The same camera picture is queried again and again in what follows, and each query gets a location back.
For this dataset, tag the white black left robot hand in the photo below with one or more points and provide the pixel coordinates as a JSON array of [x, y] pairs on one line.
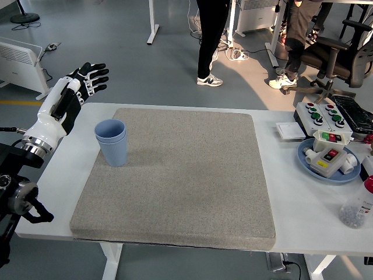
[[49, 116]]

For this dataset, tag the blue ribbed plastic cup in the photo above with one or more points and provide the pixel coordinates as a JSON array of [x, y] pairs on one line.
[[109, 131], [115, 154]]

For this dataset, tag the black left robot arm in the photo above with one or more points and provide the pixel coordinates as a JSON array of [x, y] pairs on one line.
[[14, 157]]

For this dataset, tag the white push-button control box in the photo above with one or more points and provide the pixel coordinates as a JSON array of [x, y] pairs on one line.
[[335, 112], [306, 116]]

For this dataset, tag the white panel heater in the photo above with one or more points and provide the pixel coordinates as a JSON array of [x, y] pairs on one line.
[[20, 67], [256, 14]]

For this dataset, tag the grey floor socket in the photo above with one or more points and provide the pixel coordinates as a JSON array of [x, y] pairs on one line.
[[53, 46]]

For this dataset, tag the black round stand base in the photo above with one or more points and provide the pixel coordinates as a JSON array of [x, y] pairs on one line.
[[24, 18]]

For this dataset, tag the white desk leg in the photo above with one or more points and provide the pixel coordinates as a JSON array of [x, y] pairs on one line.
[[274, 43], [152, 29]]

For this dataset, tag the white table leg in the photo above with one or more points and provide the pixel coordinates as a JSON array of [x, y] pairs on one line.
[[317, 269], [112, 262]]

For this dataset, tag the grey-brown speckled mat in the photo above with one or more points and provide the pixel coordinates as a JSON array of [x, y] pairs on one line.
[[204, 175]]

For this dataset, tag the person in black trousers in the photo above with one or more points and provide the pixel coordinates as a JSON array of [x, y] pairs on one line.
[[209, 35]]

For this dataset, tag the blue round plate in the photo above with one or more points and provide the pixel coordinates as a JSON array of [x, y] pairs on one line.
[[303, 166]]

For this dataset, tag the person in brown trousers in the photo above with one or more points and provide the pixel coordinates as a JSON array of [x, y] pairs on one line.
[[297, 35]]

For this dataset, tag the small white pipe fitting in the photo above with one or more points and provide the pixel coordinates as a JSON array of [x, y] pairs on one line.
[[309, 157]]

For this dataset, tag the grey power strip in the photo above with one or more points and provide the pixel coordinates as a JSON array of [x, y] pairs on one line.
[[275, 262]]

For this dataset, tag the seated person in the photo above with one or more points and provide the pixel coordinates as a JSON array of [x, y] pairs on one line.
[[320, 23]]

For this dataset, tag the black office chair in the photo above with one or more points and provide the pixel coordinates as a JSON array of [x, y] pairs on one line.
[[335, 61]]

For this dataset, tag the large white pipe fitting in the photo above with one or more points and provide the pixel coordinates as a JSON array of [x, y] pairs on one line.
[[351, 161]]

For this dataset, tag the black foil-wrapped pad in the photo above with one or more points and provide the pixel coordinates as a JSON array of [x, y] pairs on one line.
[[355, 113]]

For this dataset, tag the red small part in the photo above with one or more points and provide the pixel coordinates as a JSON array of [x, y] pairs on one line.
[[369, 140]]

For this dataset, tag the clear bottle with red cap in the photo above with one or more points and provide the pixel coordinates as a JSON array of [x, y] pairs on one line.
[[357, 210]]

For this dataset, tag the white wall switch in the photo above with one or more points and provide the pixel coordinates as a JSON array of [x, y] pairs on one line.
[[290, 130]]

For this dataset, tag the white green-red button switch box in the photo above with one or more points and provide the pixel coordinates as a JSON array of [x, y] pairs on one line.
[[320, 143]]

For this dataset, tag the grey red-black button switch box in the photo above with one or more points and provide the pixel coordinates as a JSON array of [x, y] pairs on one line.
[[326, 166]]

